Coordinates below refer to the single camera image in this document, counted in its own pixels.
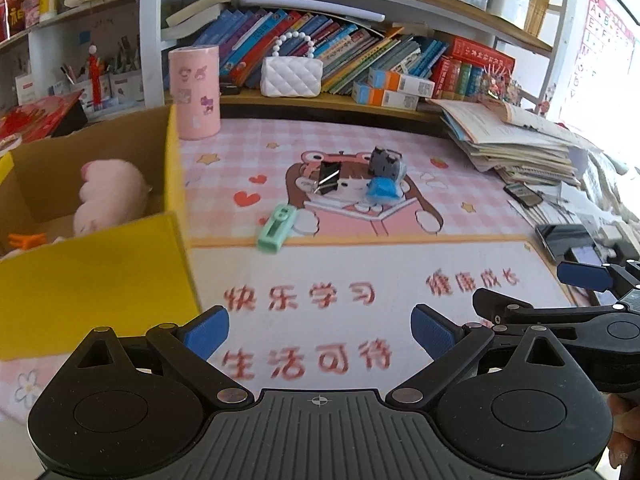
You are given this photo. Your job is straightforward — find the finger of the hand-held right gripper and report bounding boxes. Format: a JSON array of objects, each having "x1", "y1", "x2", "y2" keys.
[
  {"x1": 472, "y1": 287, "x2": 632, "y2": 342},
  {"x1": 556, "y1": 259, "x2": 640, "y2": 292}
]

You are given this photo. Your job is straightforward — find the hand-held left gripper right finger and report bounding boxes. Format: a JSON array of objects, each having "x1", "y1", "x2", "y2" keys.
[{"x1": 384, "y1": 303, "x2": 576, "y2": 408}]

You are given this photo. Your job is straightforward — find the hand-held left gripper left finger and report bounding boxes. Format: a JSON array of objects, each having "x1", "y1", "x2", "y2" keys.
[{"x1": 65, "y1": 304, "x2": 255, "y2": 408}]

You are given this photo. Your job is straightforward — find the yellow cardboard box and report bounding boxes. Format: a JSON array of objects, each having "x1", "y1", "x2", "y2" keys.
[{"x1": 0, "y1": 105, "x2": 202, "y2": 362}]

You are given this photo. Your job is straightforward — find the person's right hand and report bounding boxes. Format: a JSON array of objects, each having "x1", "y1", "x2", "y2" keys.
[{"x1": 607, "y1": 393, "x2": 640, "y2": 469}]

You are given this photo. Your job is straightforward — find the phone with lit screen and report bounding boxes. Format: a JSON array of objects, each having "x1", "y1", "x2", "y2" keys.
[{"x1": 567, "y1": 244, "x2": 621, "y2": 307}]

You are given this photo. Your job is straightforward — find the dark phone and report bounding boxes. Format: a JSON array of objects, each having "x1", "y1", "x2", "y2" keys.
[{"x1": 534, "y1": 223, "x2": 596, "y2": 264}]

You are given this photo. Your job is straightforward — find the white power strip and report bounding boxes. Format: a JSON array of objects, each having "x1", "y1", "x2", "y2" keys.
[{"x1": 597, "y1": 222, "x2": 640, "y2": 261}]

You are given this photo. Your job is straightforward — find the small black phone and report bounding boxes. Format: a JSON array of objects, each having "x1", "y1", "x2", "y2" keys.
[{"x1": 503, "y1": 182, "x2": 544, "y2": 207}]

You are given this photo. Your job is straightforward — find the pink printed desk mat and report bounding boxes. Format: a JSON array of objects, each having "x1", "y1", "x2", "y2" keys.
[{"x1": 0, "y1": 114, "x2": 603, "y2": 423}]

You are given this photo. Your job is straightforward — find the green correction tape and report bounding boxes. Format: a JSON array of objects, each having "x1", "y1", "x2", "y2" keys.
[{"x1": 256, "y1": 204, "x2": 299, "y2": 256}]

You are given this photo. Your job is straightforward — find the stack of paper workbooks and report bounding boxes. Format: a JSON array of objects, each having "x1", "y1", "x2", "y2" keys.
[{"x1": 429, "y1": 97, "x2": 602, "y2": 187}]

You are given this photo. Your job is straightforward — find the large pink plush toy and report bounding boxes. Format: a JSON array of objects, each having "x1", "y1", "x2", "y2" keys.
[{"x1": 73, "y1": 158, "x2": 154, "y2": 237}]

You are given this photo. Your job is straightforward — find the grey toy figure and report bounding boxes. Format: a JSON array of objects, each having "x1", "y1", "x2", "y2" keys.
[{"x1": 368, "y1": 145, "x2": 405, "y2": 181}]

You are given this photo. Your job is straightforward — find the black binder clip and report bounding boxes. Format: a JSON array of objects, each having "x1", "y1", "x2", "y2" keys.
[{"x1": 312, "y1": 159, "x2": 342, "y2": 196}]

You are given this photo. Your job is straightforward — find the orange toy feet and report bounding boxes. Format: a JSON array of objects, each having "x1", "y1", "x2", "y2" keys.
[{"x1": 7, "y1": 231, "x2": 47, "y2": 251}]

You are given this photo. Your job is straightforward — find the colourful acrylic ornament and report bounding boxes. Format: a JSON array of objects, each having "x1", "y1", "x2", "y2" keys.
[{"x1": 479, "y1": 67, "x2": 524, "y2": 106}]

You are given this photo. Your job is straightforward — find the pink cylindrical container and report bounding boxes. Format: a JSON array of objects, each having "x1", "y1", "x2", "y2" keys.
[{"x1": 167, "y1": 44, "x2": 222, "y2": 141}]

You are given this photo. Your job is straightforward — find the red book box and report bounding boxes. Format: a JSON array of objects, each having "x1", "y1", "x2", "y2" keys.
[{"x1": 449, "y1": 35, "x2": 516, "y2": 79}]

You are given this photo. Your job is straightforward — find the orange and white carton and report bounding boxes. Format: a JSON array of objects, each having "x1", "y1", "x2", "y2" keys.
[
  {"x1": 350, "y1": 81, "x2": 420, "y2": 111},
  {"x1": 367, "y1": 67, "x2": 436, "y2": 97}
]

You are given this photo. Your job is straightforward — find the white pen holders with pens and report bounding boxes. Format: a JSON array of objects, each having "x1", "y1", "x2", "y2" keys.
[{"x1": 59, "y1": 35, "x2": 146, "y2": 111}]

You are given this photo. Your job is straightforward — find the pile of red envelopes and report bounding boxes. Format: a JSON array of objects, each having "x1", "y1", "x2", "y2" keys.
[{"x1": 0, "y1": 90, "x2": 89, "y2": 147}]

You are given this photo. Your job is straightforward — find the white storage container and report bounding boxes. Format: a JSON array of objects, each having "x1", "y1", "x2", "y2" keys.
[{"x1": 487, "y1": 0, "x2": 531, "y2": 30}]

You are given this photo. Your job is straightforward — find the red tasselled pen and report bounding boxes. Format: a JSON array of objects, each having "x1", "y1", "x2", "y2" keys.
[{"x1": 84, "y1": 44, "x2": 104, "y2": 112}]

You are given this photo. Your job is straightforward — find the row of colourful books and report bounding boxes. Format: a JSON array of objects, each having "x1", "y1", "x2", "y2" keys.
[{"x1": 192, "y1": 7, "x2": 489, "y2": 101}]

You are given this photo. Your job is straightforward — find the small white box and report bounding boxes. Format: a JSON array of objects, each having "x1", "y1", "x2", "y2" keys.
[{"x1": 14, "y1": 72, "x2": 44, "y2": 106}]

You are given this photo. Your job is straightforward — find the white bookshelf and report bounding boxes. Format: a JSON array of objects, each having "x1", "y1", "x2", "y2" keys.
[{"x1": 0, "y1": 0, "x2": 577, "y2": 127}]

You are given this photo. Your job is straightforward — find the white flat-lying books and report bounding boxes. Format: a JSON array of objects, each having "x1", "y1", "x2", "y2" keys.
[{"x1": 160, "y1": 0, "x2": 232, "y2": 41}]

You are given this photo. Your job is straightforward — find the grey flat folder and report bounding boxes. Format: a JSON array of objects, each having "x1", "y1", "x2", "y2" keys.
[{"x1": 238, "y1": 0, "x2": 387, "y2": 24}]

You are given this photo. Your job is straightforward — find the red festive figure decoration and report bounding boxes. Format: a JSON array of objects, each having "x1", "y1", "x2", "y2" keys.
[{"x1": 0, "y1": 0, "x2": 27, "y2": 44}]

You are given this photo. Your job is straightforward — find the alphabet wall poster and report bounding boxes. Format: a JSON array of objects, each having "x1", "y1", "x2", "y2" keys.
[{"x1": 562, "y1": 0, "x2": 640, "y2": 127}]

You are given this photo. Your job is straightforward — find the white quilted pearl-handle handbag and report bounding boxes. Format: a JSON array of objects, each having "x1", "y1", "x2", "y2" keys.
[{"x1": 259, "y1": 30, "x2": 324, "y2": 99}]

